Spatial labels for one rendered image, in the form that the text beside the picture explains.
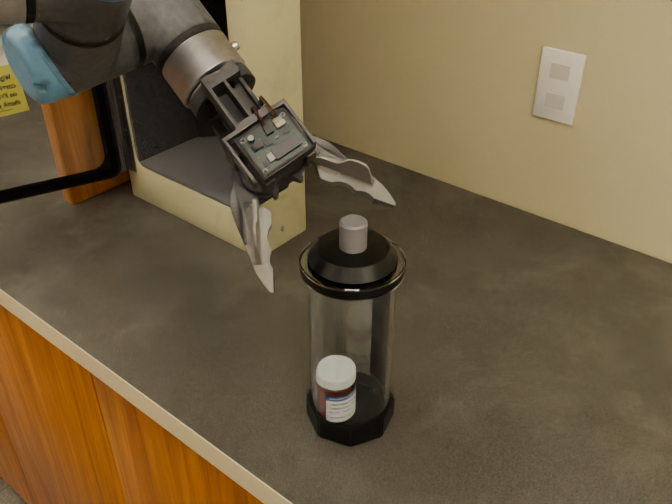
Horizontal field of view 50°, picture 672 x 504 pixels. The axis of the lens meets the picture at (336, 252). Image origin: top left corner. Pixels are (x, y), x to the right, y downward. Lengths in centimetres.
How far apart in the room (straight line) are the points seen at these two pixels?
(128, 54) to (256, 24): 29
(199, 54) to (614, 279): 71
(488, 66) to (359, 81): 29
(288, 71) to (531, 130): 44
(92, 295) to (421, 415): 51
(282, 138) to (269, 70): 36
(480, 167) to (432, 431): 61
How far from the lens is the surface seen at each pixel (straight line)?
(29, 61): 70
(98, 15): 62
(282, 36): 103
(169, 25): 74
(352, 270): 69
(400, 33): 135
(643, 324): 108
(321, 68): 149
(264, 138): 67
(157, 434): 105
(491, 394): 92
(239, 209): 71
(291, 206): 114
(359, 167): 69
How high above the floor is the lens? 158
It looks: 34 degrees down
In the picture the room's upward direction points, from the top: straight up
